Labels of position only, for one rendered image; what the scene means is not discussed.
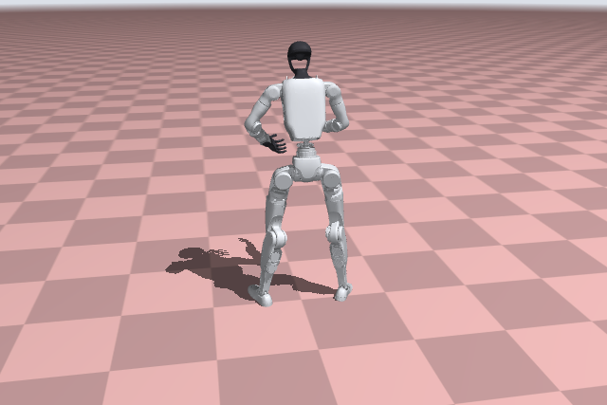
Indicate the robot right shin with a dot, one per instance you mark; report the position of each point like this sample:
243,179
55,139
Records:
339,257

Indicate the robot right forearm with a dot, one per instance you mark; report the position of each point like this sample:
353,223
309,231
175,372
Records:
328,127

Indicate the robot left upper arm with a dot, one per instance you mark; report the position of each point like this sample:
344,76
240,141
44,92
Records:
272,93

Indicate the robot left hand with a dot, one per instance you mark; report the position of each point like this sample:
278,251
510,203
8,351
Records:
273,146

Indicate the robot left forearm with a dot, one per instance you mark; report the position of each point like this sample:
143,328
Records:
260,136

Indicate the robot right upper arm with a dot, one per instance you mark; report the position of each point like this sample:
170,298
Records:
332,91

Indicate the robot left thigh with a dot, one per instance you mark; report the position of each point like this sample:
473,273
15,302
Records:
280,183

